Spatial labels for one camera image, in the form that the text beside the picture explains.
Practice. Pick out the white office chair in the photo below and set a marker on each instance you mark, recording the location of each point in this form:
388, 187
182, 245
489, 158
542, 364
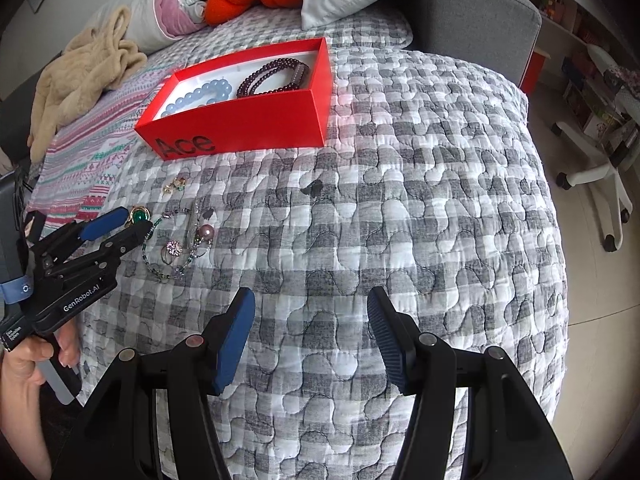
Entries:
605, 160

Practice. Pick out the grey checked seat cushion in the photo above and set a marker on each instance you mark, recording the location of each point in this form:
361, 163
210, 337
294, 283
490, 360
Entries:
360, 30

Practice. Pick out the white pillow with pink trim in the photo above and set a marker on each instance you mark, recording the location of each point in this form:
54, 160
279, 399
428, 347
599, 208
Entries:
150, 5

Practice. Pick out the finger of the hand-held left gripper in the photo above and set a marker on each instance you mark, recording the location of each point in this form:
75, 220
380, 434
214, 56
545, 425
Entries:
122, 242
102, 222

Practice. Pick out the pink pearl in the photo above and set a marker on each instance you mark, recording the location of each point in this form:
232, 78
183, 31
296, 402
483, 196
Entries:
205, 233

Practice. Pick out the red cardboard box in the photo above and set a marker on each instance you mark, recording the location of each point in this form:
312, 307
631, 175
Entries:
240, 127

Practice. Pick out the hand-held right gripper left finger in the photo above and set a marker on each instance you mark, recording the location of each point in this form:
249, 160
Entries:
235, 340

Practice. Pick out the silver hair pin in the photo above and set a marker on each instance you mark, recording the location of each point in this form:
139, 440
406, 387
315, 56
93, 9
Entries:
194, 225

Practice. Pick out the pink striped patterned blanket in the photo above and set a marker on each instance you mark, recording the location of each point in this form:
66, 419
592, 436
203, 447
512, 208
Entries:
100, 160

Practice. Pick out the grey checked quilt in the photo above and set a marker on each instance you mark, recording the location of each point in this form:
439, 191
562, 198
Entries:
425, 210

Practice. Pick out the gold earring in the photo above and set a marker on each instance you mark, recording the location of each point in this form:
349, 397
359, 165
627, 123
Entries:
175, 185

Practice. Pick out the red storage bin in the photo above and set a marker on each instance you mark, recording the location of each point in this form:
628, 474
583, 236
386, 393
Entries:
534, 70

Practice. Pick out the green gem brooch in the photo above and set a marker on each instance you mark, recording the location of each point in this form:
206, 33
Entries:
141, 216

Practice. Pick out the person's left hand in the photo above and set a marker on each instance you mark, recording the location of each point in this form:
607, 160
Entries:
20, 365

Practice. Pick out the small black hair clip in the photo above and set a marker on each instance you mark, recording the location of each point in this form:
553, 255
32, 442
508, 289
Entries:
312, 187

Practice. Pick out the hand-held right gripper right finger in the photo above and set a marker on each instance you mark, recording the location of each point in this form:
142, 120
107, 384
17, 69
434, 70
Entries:
385, 335

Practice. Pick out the beige plush garment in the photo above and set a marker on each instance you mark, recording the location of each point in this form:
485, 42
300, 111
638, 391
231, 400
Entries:
75, 75

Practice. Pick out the grey fabric sofa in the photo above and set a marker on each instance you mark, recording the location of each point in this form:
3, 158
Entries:
480, 25

